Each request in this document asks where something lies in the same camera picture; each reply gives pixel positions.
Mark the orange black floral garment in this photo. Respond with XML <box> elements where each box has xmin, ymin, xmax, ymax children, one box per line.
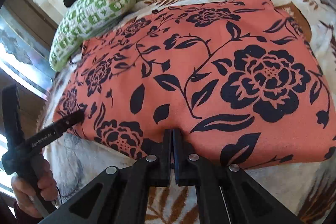
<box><xmin>54</xmin><ymin>0</ymin><xmax>335</xmax><ymax>168</ymax></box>

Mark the person's left hand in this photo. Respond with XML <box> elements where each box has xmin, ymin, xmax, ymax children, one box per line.
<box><xmin>11</xmin><ymin>159</ymin><xmax>59</xmax><ymax>218</ymax></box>

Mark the leaf pattern fleece blanket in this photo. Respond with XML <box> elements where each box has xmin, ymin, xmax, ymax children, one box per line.
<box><xmin>39</xmin><ymin>0</ymin><xmax>335</xmax><ymax>223</ymax></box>

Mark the brown wooden glass door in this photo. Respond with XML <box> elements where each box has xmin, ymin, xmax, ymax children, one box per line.
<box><xmin>0</xmin><ymin>0</ymin><xmax>60</xmax><ymax>224</ymax></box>

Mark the green white checkered pillow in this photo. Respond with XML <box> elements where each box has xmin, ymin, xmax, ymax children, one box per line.
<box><xmin>49</xmin><ymin>0</ymin><xmax>135</xmax><ymax>72</ymax></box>

